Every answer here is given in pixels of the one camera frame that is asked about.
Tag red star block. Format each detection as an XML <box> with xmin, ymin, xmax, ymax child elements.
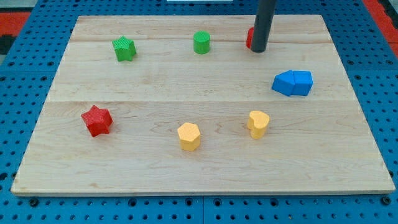
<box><xmin>81</xmin><ymin>105</ymin><xmax>113</xmax><ymax>137</ymax></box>

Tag yellow hexagon block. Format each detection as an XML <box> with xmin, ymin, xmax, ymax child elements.
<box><xmin>177</xmin><ymin>123</ymin><xmax>201</xmax><ymax>151</ymax></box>

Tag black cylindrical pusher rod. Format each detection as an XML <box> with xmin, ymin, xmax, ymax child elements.
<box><xmin>251</xmin><ymin>0</ymin><xmax>277</xmax><ymax>53</ymax></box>

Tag yellow heart block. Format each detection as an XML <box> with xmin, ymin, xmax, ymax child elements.
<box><xmin>247</xmin><ymin>110</ymin><xmax>270</xmax><ymax>139</ymax></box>

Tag light wooden board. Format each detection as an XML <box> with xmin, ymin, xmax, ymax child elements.
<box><xmin>11</xmin><ymin>15</ymin><xmax>395</xmax><ymax>197</ymax></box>

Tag green star block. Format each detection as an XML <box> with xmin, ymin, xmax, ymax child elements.
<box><xmin>112</xmin><ymin>36</ymin><xmax>136</xmax><ymax>62</ymax></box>

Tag blue pentagon block left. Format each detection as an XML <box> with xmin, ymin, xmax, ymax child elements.
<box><xmin>272</xmin><ymin>70</ymin><xmax>295</xmax><ymax>96</ymax></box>

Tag red block behind rod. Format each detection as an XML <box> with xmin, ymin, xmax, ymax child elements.
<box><xmin>246</xmin><ymin>27</ymin><xmax>254</xmax><ymax>49</ymax></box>

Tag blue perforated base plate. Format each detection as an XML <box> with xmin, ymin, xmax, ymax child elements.
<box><xmin>1</xmin><ymin>1</ymin><xmax>397</xmax><ymax>223</ymax></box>

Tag green cylinder block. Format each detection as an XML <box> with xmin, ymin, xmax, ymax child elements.
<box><xmin>193</xmin><ymin>30</ymin><xmax>211</xmax><ymax>54</ymax></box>

